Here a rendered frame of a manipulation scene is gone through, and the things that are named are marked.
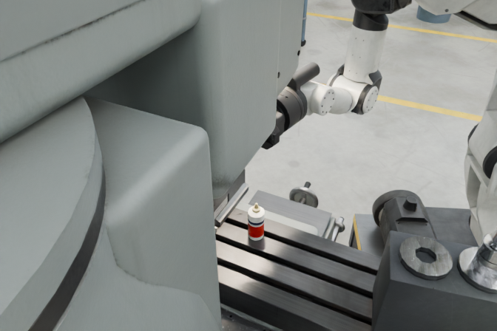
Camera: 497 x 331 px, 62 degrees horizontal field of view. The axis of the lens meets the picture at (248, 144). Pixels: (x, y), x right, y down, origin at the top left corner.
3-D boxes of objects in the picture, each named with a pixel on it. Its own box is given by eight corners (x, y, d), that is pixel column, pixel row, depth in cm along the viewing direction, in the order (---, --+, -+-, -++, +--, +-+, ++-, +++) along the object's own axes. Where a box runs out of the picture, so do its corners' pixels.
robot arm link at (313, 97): (268, 117, 96) (296, 99, 103) (306, 134, 90) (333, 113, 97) (268, 73, 89) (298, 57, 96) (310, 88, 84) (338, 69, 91)
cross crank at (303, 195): (292, 199, 166) (293, 176, 159) (320, 207, 162) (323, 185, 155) (277, 224, 155) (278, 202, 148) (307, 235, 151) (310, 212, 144)
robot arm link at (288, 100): (225, 101, 84) (262, 80, 92) (227, 139, 90) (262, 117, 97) (274, 123, 78) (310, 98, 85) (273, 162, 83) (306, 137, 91)
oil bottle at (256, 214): (251, 227, 106) (252, 195, 100) (266, 232, 105) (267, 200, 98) (245, 237, 103) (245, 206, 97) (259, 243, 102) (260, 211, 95)
